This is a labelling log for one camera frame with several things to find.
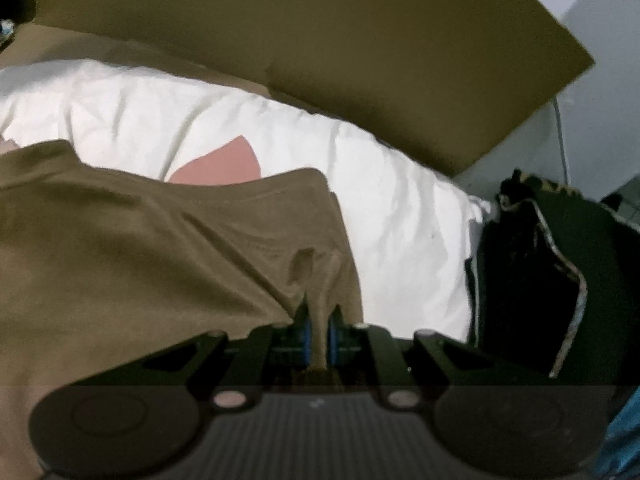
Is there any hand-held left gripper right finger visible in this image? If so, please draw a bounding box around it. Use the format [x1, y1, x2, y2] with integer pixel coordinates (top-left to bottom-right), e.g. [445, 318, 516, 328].
[327, 305, 547, 411]

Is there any brown printed t-shirt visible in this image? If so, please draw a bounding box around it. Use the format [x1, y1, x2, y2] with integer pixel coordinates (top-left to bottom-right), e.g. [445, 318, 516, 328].
[0, 139, 363, 480]

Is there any white bear-print duvet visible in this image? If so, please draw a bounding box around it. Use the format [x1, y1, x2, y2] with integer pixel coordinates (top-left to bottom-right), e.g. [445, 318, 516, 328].
[0, 59, 496, 346]

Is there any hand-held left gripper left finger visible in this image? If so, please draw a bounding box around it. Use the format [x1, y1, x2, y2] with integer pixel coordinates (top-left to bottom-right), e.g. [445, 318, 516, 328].
[107, 305, 315, 411]

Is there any brown cardboard sheet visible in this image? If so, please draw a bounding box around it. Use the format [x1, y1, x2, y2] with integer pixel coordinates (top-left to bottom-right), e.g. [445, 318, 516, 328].
[0, 0, 596, 178]

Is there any white cable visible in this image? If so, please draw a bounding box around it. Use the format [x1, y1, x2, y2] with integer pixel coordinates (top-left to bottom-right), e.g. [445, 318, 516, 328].
[550, 95, 573, 186]

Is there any black folded cloth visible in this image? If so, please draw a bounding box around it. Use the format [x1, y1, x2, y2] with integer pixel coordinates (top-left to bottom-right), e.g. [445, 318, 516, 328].
[465, 170, 640, 386]

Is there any blue patterned cloth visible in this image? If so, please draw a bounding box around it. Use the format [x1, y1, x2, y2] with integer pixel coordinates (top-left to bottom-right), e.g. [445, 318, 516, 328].
[595, 395, 640, 480]

